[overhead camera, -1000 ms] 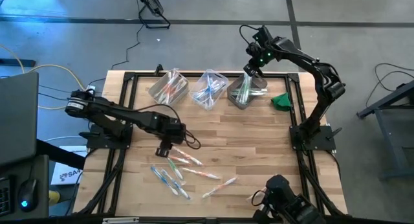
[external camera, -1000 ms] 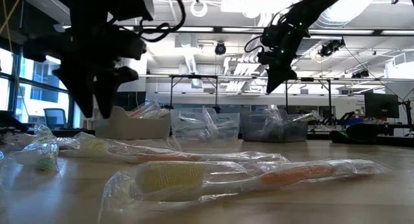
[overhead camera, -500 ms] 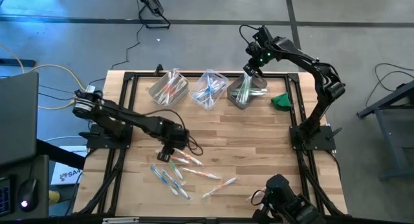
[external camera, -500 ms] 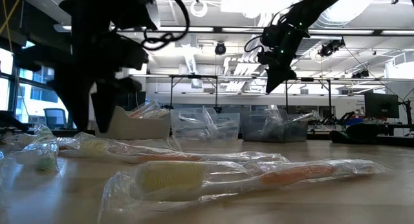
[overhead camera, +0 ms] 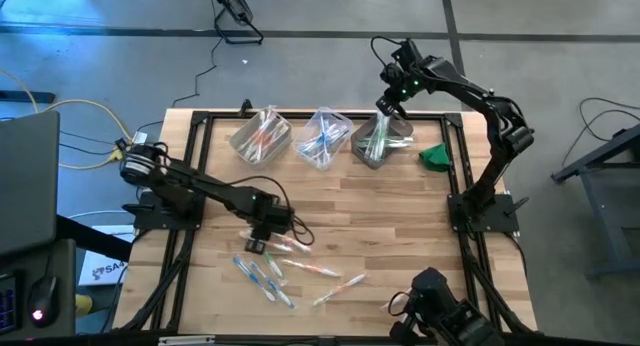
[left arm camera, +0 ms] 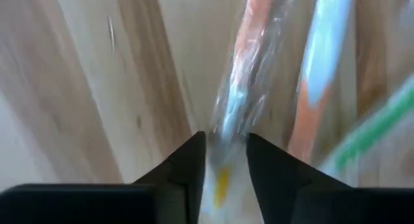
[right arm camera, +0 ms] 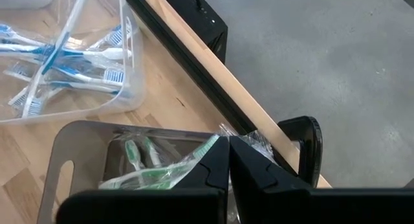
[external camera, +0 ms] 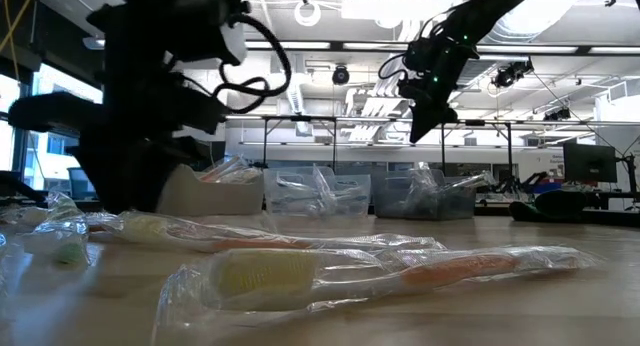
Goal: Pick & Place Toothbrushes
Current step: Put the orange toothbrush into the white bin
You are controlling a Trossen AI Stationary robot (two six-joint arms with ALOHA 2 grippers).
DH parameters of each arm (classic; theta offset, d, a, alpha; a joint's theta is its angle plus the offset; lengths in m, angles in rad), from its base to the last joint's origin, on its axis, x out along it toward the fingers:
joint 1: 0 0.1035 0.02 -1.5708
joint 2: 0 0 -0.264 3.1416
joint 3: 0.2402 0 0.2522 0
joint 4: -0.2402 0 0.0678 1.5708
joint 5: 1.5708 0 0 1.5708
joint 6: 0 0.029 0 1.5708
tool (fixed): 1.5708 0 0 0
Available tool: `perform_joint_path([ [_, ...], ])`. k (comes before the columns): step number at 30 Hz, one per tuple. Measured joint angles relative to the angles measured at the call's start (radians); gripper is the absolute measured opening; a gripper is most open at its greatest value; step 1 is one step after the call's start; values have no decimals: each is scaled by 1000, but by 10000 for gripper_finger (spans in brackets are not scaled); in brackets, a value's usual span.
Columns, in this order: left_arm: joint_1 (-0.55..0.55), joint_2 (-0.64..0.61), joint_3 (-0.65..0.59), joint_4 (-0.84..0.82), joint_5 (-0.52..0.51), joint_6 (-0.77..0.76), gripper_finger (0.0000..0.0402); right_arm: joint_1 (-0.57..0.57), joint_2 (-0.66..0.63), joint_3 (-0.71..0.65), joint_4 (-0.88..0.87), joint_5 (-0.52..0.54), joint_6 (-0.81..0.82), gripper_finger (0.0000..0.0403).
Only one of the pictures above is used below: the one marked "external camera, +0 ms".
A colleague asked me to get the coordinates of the black gantry frame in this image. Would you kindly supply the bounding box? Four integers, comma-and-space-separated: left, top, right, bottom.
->
261, 115, 515, 178

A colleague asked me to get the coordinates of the beige plastic bin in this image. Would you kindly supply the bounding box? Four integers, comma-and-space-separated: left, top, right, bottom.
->
157, 163, 266, 217

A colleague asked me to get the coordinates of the blue toothbrush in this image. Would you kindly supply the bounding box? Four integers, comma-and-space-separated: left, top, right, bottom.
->
272, 174, 361, 210
0, 230, 26, 346
310, 164, 341, 215

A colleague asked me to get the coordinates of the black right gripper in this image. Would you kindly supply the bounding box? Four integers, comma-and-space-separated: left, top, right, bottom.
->
398, 33, 480, 145

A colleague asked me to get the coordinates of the grey plastic bin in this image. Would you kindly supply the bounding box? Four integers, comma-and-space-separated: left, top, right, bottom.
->
372, 169, 477, 221

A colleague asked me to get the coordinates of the clear plastic bin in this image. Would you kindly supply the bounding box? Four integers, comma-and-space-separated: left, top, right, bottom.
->
263, 165, 372, 219

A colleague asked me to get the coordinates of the black monitor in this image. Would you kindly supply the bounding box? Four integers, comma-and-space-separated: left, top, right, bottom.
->
562, 142, 619, 184

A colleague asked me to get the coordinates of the black dome ceiling camera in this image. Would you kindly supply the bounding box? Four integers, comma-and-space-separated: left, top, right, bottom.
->
331, 64, 352, 87

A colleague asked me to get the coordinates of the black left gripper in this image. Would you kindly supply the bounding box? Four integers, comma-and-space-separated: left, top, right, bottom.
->
7, 0, 250, 215

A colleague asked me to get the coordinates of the black ceiling spotlight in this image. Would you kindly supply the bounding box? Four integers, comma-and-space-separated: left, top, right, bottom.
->
491, 58, 535, 90

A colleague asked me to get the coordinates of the white ring light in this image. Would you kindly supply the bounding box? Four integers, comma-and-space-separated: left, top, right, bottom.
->
293, 0, 323, 28

